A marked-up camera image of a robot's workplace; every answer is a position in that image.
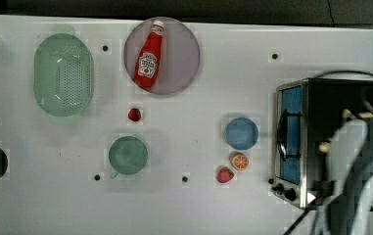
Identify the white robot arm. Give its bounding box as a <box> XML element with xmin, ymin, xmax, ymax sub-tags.
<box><xmin>311</xmin><ymin>102</ymin><xmax>373</xmax><ymax>235</ymax></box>

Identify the stainless steel toaster oven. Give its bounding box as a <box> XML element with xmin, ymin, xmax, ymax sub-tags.
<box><xmin>271</xmin><ymin>78</ymin><xmax>373</xmax><ymax>209</ymax></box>

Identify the small red strawberry toy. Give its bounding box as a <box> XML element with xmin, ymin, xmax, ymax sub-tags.
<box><xmin>127</xmin><ymin>108</ymin><xmax>141</xmax><ymax>122</ymax></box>

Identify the blue round bowl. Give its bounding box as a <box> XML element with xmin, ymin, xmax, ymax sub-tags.
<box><xmin>225</xmin><ymin>117</ymin><xmax>258</xmax><ymax>150</ymax></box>

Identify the red ketchup bottle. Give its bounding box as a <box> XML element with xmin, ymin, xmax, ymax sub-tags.
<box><xmin>134</xmin><ymin>20</ymin><xmax>164</xmax><ymax>88</ymax></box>

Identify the large red strawberry toy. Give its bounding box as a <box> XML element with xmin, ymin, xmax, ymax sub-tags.
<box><xmin>216</xmin><ymin>166</ymin><xmax>234</xmax><ymax>183</ymax></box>

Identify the orange slice toy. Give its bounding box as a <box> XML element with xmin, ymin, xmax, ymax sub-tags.
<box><xmin>230</xmin><ymin>152</ymin><xmax>249</xmax><ymax>171</ymax></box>

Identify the green cup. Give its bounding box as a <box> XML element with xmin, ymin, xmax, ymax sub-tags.
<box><xmin>109</xmin><ymin>136</ymin><xmax>149</xmax><ymax>178</ymax></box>

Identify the green perforated colander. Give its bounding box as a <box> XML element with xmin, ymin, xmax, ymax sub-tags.
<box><xmin>33</xmin><ymin>33</ymin><xmax>94</xmax><ymax>117</ymax></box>

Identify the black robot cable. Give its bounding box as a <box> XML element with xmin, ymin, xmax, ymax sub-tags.
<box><xmin>283</xmin><ymin>70</ymin><xmax>373</xmax><ymax>235</ymax></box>

